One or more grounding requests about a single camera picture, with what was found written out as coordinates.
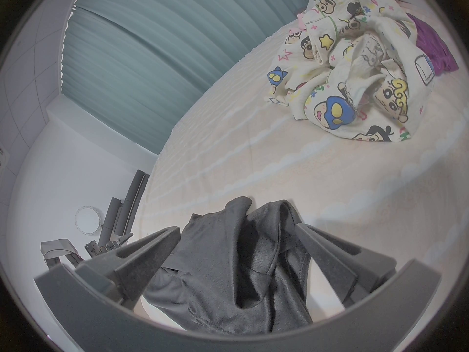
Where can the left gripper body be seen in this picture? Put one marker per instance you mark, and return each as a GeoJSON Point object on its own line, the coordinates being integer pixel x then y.
{"type": "Point", "coordinates": [99, 249]}

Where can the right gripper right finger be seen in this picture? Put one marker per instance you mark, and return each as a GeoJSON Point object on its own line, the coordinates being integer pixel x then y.
{"type": "Point", "coordinates": [340, 266]}

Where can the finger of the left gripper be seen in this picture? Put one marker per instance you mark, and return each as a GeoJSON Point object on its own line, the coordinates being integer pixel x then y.
{"type": "Point", "coordinates": [124, 241]}

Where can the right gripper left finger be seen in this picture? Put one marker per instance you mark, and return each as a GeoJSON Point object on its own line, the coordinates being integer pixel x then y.
{"type": "Point", "coordinates": [143, 266]}

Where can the black T-shirt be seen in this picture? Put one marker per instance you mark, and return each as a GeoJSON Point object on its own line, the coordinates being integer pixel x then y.
{"type": "Point", "coordinates": [227, 288]}

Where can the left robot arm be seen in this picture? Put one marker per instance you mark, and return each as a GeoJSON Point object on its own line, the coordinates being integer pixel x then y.
{"type": "Point", "coordinates": [58, 251]}

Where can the bed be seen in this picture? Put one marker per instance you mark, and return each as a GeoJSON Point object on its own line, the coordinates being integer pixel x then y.
{"type": "Point", "coordinates": [293, 167]}

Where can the black chest of drawers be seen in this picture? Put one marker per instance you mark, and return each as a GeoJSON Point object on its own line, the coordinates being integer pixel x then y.
{"type": "Point", "coordinates": [126, 211]}

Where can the round white mirror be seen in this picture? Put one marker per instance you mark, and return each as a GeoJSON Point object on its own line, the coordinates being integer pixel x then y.
{"type": "Point", "coordinates": [88, 220]}

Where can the white printed pyjama garment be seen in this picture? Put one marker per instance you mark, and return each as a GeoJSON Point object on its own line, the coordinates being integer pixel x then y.
{"type": "Point", "coordinates": [351, 68]}

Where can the purple satin garment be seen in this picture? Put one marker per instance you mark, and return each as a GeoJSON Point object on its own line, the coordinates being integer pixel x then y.
{"type": "Point", "coordinates": [434, 46]}

